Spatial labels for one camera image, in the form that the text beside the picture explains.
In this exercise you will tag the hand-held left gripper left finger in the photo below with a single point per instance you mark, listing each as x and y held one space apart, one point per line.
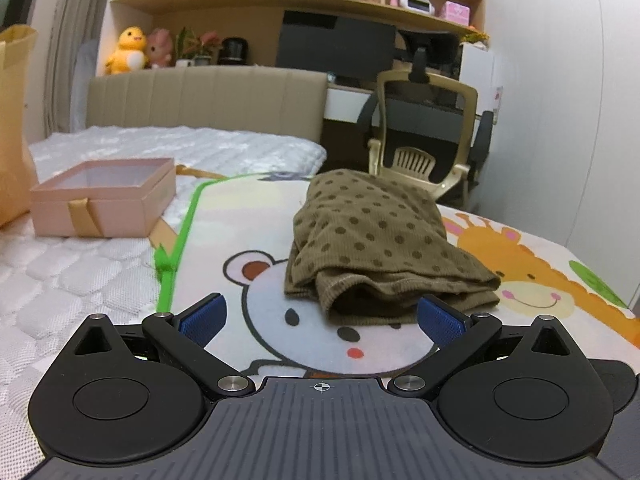
202 319

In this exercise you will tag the white desk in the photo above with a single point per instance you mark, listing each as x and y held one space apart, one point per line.
345 105

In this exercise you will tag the black monitor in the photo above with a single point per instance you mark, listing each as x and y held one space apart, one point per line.
330 45

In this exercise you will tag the beige and black office chair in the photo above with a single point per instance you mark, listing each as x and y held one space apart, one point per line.
425 125

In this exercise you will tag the red-leaf potted plant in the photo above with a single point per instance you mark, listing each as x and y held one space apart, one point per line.
206 46

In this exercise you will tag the pink tissue box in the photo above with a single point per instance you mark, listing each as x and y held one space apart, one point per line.
455 11

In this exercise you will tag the pink gift box with ribbon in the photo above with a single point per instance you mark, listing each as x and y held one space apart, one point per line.
105 195

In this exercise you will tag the grey curtain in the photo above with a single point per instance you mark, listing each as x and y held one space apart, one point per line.
70 45

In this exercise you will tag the beige padded bed headboard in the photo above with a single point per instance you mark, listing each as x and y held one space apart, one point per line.
210 100

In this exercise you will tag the yellow flower bunch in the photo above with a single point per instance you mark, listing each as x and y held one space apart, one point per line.
476 37

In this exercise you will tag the pink plush toy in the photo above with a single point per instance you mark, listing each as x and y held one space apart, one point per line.
161 49

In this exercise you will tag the white quilted mattress pad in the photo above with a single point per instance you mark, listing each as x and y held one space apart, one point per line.
75 285

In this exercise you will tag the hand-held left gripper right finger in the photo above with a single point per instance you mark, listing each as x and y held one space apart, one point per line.
442 321

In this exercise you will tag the cartoon animal printed blanket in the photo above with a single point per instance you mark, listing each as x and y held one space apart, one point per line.
270 310

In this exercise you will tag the yellow paper bag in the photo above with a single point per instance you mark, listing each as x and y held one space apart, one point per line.
12 125

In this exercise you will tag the white cardboard box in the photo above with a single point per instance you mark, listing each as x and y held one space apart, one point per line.
477 72

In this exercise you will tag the white wardrobe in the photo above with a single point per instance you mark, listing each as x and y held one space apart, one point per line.
560 110

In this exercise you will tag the green potted plant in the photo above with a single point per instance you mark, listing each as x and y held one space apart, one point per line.
184 50

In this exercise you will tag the white alarm clock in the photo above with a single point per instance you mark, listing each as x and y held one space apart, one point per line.
417 2

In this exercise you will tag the yellow duck plush toy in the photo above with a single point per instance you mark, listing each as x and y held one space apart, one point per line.
127 52

